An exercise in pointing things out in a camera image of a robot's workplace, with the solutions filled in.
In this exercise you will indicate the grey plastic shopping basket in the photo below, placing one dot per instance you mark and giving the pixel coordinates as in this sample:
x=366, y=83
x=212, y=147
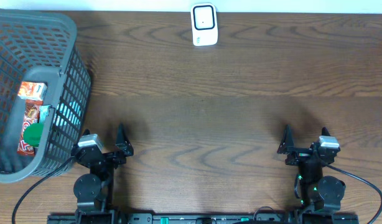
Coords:
x=39, y=47

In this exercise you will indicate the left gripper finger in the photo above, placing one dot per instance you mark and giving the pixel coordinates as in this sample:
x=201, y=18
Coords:
x=123, y=143
x=86, y=132

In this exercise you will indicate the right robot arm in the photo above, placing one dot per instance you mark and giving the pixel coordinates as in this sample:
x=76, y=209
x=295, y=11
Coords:
x=320, y=195

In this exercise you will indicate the small orange snack packet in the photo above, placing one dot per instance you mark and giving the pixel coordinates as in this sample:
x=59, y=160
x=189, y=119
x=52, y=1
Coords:
x=32, y=91

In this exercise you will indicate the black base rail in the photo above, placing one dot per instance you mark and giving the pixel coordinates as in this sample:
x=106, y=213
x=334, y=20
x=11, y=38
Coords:
x=262, y=217

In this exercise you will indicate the green lid jar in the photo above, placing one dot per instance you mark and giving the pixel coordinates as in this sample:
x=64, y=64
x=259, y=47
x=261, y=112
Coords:
x=33, y=134

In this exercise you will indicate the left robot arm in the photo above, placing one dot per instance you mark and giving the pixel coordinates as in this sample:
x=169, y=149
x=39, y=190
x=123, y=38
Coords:
x=94, y=190

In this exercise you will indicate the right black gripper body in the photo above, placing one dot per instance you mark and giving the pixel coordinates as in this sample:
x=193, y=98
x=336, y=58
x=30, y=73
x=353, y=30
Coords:
x=299, y=155

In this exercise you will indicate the teal wet wipes pack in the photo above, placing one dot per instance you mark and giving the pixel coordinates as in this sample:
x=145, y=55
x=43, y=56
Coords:
x=71, y=112

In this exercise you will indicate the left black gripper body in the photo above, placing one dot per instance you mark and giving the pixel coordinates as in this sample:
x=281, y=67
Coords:
x=112, y=160

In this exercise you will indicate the white barcode scanner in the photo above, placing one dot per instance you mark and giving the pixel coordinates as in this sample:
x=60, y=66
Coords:
x=204, y=24

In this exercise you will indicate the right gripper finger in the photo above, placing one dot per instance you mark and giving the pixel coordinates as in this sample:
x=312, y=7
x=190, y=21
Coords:
x=287, y=143
x=325, y=132

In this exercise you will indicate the red Top snack bag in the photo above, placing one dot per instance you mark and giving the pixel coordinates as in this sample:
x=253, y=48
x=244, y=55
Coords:
x=31, y=116

